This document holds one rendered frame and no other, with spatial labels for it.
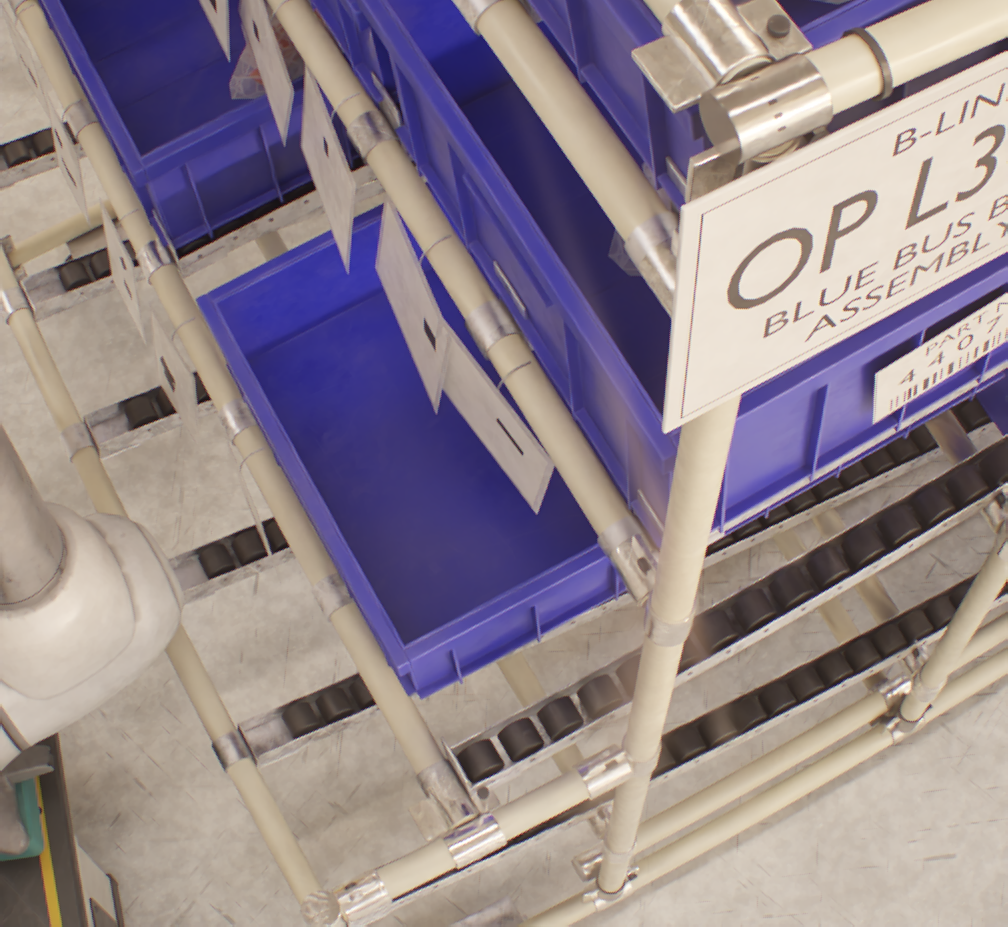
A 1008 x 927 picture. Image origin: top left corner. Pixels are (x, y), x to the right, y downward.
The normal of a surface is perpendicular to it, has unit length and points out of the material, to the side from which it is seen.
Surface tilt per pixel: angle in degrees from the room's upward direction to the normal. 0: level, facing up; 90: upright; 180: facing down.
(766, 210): 90
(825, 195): 90
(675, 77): 0
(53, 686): 73
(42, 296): 11
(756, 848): 0
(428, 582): 3
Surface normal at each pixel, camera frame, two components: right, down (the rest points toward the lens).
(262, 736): 0.15, -0.50
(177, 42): -0.06, -0.40
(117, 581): 0.90, -0.26
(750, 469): 0.47, 0.79
